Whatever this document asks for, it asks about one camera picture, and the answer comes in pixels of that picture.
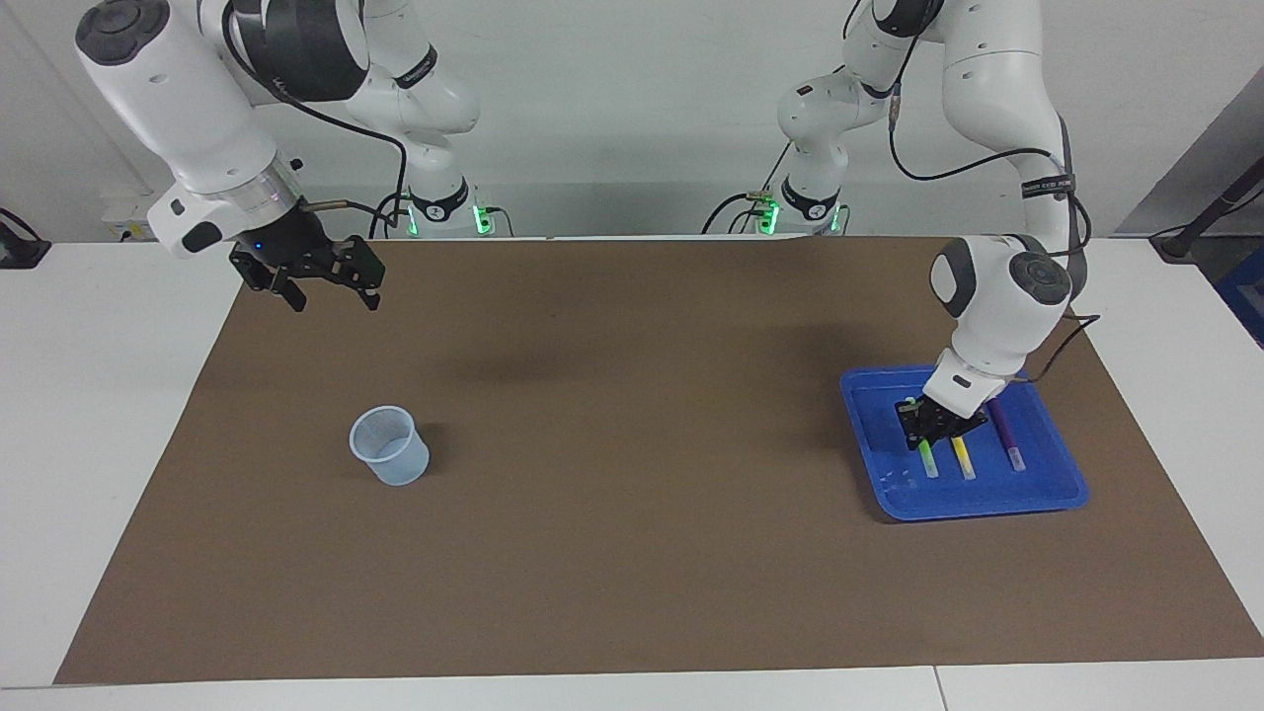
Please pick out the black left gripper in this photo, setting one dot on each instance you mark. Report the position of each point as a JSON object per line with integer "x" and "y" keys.
{"x": 938, "y": 420}

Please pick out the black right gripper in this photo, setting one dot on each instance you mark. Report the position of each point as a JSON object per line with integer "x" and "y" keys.
{"x": 291, "y": 252}

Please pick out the green pen white cap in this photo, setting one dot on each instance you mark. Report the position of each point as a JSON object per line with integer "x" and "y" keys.
{"x": 928, "y": 459}

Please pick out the yellow pen white cap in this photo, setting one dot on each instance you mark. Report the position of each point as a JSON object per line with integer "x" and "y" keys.
{"x": 963, "y": 456}

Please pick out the purple pen white cap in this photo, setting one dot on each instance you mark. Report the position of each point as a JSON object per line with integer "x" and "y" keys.
{"x": 1007, "y": 434}

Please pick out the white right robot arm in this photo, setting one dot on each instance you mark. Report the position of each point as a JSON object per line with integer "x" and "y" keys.
{"x": 197, "y": 109}

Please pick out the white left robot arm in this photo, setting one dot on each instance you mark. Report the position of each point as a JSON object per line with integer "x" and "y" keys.
{"x": 1007, "y": 286}

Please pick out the blue plastic tray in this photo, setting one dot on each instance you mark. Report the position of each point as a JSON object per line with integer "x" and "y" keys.
{"x": 987, "y": 489}

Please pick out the white power strip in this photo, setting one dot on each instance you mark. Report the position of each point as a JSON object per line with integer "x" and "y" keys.
{"x": 128, "y": 217}

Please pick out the translucent plastic cup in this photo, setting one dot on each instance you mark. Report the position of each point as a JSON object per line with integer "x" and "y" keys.
{"x": 395, "y": 459}

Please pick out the black stand pole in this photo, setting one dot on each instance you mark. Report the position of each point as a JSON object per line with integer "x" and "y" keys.
{"x": 1180, "y": 242}

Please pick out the brown table mat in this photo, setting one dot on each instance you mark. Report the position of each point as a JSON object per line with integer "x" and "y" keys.
{"x": 632, "y": 553}

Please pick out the black clamp mount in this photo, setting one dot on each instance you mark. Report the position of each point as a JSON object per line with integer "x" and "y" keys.
{"x": 20, "y": 252}

